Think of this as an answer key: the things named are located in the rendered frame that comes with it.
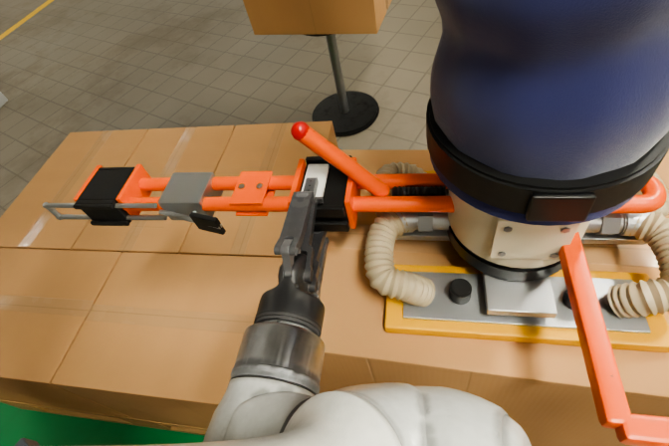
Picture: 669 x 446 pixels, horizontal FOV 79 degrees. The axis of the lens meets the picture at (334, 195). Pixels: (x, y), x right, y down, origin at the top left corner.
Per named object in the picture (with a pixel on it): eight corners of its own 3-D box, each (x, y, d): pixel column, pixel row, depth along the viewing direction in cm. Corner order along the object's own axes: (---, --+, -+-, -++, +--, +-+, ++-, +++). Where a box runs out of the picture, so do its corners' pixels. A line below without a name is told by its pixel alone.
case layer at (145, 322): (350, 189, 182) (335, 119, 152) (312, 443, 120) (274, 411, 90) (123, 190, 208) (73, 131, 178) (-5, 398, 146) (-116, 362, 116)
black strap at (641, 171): (618, 68, 48) (631, 37, 45) (701, 225, 34) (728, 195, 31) (426, 81, 53) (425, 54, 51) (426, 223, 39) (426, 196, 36)
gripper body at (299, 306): (241, 315, 42) (264, 240, 48) (265, 345, 48) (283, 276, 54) (311, 320, 40) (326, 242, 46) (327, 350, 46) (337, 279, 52)
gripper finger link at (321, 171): (299, 205, 54) (298, 201, 53) (309, 167, 58) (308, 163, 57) (321, 205, 53) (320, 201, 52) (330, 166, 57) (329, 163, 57)
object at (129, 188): (156, 183, 68) (140, 163, 64) (137, 219, 63) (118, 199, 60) (114, 184, 70) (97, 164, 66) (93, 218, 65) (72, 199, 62)
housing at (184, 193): (225, 188, 65) (213, 169, 62) (211, 223, 61) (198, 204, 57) (186, 189, 66) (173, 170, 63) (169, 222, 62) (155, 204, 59)
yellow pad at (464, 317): (643, 279, 54) (659, 259, 50) (671, 354, 48) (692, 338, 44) (388, 269, 62) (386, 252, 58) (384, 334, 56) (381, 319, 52)
